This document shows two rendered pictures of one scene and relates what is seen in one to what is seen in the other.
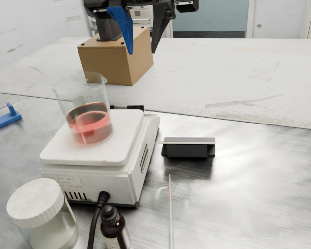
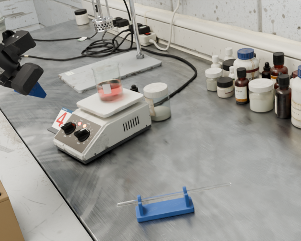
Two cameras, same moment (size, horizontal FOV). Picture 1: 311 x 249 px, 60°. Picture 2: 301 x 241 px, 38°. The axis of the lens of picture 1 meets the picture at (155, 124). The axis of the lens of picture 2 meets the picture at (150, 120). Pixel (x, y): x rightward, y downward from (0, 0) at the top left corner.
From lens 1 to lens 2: 124 cm
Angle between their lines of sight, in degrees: 109
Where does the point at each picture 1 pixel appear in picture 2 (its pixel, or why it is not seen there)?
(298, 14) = not seen: outside the picture
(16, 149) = (158, 170)
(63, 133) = (124, 102)
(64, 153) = (132, 93)
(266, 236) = not seen: hidden behind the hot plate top
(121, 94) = (29, 195)
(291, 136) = (20, 119)
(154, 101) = (25, 172)
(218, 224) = not seen: hidden behind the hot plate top
